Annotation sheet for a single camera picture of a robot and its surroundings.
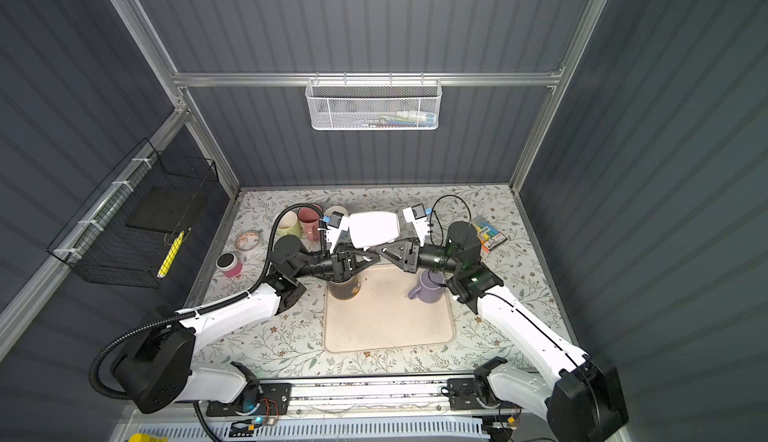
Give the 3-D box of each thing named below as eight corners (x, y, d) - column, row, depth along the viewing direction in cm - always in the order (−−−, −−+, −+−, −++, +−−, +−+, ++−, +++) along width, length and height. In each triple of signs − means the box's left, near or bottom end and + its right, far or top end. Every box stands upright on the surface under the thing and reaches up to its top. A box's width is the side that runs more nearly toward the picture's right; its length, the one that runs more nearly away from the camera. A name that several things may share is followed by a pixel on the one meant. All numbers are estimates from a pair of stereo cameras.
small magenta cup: (219, 277, 97) (211, 269, 93) (226, 260, 101) (219, 252, 97) (239, 277, 97) (232, 269, 93) (245, 260, 101) (238, 252, 97)
